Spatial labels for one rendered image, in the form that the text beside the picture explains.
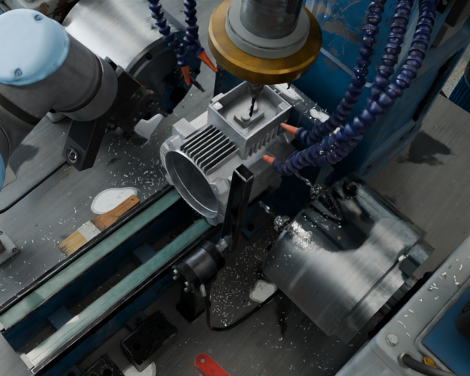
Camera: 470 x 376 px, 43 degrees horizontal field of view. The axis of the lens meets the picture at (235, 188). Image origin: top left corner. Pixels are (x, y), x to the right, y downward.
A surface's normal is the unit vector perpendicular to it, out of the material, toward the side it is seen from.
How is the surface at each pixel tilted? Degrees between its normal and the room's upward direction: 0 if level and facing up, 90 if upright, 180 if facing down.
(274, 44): 0
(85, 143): 62
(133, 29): 9
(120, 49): 28
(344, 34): 90
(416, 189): 0
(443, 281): 0
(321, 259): 43
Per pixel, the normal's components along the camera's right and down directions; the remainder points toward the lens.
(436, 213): 0.11, -0.51
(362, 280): -0.33, -0.09
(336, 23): -0.71, 0.56
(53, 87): 0.61, 0.69
